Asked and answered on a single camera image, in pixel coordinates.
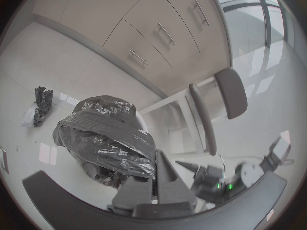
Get beige cabinet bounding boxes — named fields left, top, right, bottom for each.
left=32, top=0, right=234, bottom=100

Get black plastic bag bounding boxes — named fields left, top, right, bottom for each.
left=52, top=95, right=157, bottom=189

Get grey chair with white legs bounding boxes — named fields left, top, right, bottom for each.
left=140, top=67, right=248, bottom=157

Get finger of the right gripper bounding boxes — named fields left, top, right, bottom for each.
left=175, top=161, right=201, bottom=177

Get white trash bin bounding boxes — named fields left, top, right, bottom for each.
left=134, top=109, right=150, bottom=135

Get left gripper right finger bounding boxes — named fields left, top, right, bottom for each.
left=133, top=149, right=197, bottom=217

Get clear plastic wrapper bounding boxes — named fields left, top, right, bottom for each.
left=21, top=106, right=39, bottom=128

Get black plastic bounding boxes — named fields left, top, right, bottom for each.
left=34, top=86, right=54, bottom=128

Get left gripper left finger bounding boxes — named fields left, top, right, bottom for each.
left=111, top=176, right=154, bottom=216

